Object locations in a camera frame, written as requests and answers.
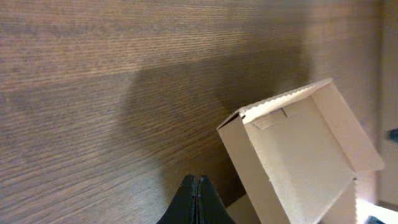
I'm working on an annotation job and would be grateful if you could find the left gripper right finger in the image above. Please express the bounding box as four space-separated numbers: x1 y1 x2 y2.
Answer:
197 175 236 224

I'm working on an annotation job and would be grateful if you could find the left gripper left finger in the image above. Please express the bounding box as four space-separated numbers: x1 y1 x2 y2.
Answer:
157 175 197 224

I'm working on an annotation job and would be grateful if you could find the brown cardboard box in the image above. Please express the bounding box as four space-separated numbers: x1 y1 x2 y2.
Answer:
217 78 385 223

